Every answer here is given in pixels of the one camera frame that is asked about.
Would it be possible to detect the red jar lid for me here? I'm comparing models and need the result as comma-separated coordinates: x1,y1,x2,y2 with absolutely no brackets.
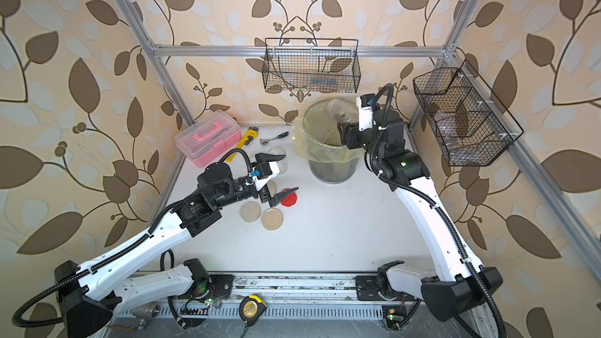
281,192,297,207

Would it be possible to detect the tan short jar lid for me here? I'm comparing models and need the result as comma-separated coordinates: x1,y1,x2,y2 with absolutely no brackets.
261,208,283,231

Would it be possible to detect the cream tall jar lid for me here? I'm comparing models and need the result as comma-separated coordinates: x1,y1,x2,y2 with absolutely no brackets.
239,202,262,223

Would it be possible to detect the beige lid tall jar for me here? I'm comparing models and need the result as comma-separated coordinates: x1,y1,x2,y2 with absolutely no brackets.
268,146,288,175

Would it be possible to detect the red lid tea jar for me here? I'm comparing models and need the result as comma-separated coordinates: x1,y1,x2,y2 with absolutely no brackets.
327,99,358,124

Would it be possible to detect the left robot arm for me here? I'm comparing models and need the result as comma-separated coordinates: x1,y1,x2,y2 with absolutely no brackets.
12,149,296,337

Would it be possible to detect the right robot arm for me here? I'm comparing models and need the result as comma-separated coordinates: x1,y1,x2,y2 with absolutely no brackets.
337,84,507,337

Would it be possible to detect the yellow pipe wrench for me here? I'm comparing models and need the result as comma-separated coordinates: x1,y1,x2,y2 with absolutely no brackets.
222,126,259,162

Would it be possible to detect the yellow plastic bin liner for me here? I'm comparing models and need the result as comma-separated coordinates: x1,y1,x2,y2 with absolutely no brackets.
291,99,365,164

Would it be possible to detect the metal mesh trash bin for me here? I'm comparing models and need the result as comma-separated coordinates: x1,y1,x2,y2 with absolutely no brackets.
292,99,364,184

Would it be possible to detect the pink plastic toolbox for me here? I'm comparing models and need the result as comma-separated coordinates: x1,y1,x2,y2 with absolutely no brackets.
175,110,242,168

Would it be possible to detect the yellow black tape measure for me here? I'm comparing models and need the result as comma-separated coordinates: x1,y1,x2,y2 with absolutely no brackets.
239,295,267,327

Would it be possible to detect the metal pipe fitting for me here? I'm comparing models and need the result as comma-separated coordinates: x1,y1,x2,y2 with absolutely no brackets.
131,302,161,320

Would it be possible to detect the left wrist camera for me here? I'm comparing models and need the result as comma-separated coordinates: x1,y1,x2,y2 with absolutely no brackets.
250,161,280,181

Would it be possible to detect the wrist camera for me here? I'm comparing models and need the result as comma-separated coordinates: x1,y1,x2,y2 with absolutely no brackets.
250,161,280,181
356,93,376,132

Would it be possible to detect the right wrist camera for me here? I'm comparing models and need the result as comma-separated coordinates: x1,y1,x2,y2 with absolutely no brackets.
356,93,376,132

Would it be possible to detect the black wire basket back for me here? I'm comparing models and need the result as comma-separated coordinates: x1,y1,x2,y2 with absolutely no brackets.
261,37,361,93

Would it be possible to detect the black wire basket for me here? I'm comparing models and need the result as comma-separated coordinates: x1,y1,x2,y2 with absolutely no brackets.
261,37,361,93
413,61,524,167

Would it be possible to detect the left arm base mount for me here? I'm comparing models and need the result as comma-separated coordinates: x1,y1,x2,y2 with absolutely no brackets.
174,273,234,300

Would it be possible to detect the aluminium frame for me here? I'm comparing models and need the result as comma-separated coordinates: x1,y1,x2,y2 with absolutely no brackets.
84,0,601,338

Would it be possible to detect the black wire basket right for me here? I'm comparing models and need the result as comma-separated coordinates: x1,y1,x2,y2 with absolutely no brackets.
413,61,524,167

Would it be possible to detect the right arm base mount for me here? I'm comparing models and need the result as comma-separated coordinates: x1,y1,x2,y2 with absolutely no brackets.
355,261,417,304

